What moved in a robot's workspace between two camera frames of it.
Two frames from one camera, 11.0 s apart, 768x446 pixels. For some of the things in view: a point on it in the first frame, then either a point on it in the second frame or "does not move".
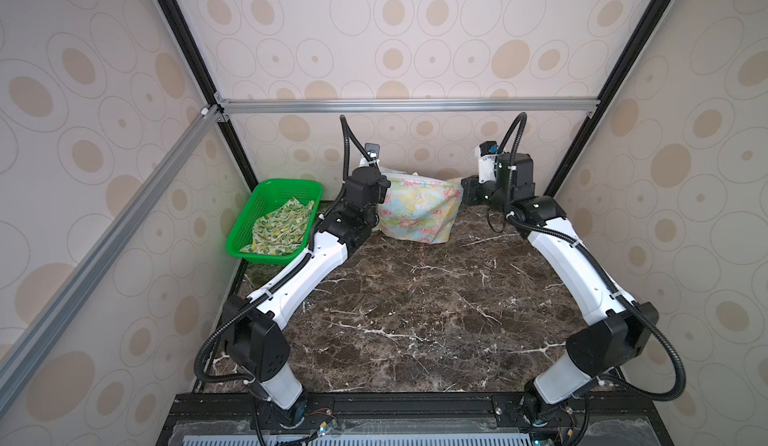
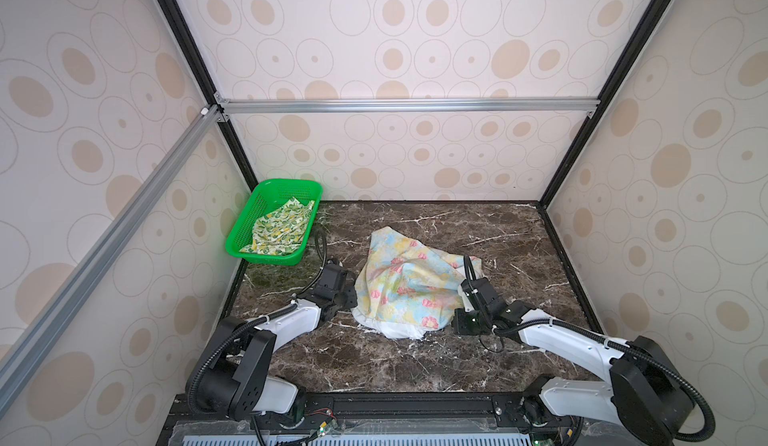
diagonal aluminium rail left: [30, 346] does not move
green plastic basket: [278, 223] does not move
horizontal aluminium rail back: [433, 105] does not move
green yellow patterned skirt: [280, 231] does not move
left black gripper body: [379, 186] → [344, 299]
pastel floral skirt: [418, 208] → [406, 289]
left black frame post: [180, 20] does not move
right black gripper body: [488, 193] → [470, 323]
